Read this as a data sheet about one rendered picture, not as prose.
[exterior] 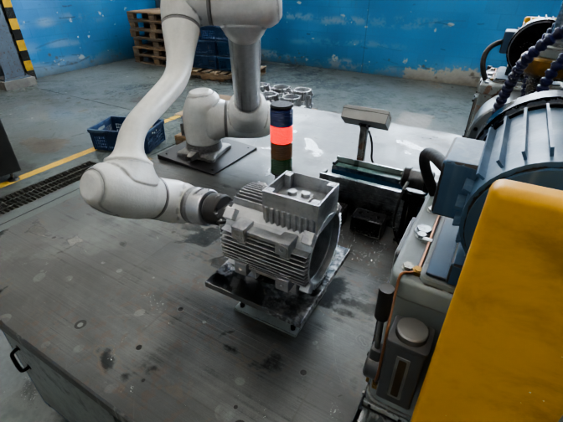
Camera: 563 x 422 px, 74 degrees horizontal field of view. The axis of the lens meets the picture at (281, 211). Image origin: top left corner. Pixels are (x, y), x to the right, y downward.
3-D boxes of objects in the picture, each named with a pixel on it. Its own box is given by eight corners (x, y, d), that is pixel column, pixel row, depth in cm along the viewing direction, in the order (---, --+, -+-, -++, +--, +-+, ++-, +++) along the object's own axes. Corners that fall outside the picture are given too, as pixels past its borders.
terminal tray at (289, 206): (337, 213, 78) (340, 182, 75) (316, 239, 71) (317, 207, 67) (286, 198, 83) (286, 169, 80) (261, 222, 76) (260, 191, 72)
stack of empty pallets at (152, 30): (213, 61, 742) (208, 10, 694) (182, 69, 679) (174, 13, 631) (166, 54, 796) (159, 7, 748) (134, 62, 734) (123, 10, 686)
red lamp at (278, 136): (296, 139, 101) (296, 122, 98) (286, 146, 96) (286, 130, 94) (277, 135, 103) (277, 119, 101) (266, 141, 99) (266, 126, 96)
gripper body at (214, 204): (196, 202, 84) (229, 208, 80) (219, 186, 91) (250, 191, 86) (204, 230, 88) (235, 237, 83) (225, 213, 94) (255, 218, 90)
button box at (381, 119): (388, 131, 138) (392, 117, 138) (385, 124, 132) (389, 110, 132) (344, 123, 145) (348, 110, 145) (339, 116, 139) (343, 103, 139)
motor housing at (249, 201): (338, 258, 90) (346, 188, 80) (303, 311, 76) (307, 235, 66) (267, 234, 98) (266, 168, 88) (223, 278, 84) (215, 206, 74)
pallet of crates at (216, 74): (266, 73, 653) (265, 23, 611) (245, 84, 591) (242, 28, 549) (207, 67, 692) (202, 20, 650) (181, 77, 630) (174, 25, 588)
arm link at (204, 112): (188, 131, 172) (183, 83, 160) (228, 132, 173) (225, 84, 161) (182, 146, 159) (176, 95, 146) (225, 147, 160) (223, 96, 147)
